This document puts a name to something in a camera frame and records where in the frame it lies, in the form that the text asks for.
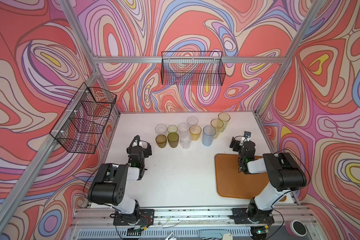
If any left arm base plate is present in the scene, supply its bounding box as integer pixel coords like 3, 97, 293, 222
110, 209, 155, 227

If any tall light green glass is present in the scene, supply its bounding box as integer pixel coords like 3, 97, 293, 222
218, 112, 231, 132

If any pale green glass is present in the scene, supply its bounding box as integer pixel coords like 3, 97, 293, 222
167, 125, 178, 134

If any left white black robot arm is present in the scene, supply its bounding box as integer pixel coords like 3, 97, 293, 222
87, 139, 152, 217

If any clear faceted glass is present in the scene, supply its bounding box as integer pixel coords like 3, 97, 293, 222
155, 124, 168, 136

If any brown plastic tray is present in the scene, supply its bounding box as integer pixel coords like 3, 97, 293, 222
215, 154, 274, 200

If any short amber textured glass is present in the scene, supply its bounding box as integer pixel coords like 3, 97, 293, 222
155, 134, 167, 148

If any tall olive textured glass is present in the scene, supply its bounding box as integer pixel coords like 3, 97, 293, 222
167, 133, 179, 148

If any black wire basket back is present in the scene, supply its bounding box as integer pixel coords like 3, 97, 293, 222
161, 50, 226, 86

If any black wire basket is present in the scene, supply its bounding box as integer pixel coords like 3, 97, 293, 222
161, 50, 226, 86
50, 83, 117, 154

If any blue textured glass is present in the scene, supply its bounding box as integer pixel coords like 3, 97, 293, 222
202, 125, 217, 146

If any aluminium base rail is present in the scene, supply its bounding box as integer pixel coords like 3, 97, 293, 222
71, 205, 319, 229

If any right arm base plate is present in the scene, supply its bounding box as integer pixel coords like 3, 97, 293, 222
229, 208, 275, 225

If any tall clear glass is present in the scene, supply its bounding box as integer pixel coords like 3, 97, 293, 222
178, 123, 192, 149

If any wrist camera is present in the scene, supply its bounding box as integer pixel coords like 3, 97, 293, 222
243, 131, 252, 139
131, 135, 144, 147

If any pink tape roll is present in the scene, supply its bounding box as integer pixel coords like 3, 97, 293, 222
286, 220, 307, 237

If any black wire basket left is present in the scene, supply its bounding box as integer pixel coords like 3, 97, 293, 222
50, 83, 117, 154

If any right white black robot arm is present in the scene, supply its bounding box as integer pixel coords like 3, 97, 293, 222
230, 136, 308, 223

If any clear glass back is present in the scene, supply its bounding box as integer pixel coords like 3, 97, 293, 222
187, 117, 199, 126

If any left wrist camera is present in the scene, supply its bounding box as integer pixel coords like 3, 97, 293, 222
131, 135, 144, 147

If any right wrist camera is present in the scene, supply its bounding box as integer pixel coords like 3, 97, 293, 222
243, 131, 252, 139

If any tall yellow glass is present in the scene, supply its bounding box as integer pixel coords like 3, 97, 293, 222
211, 119, 224, 139

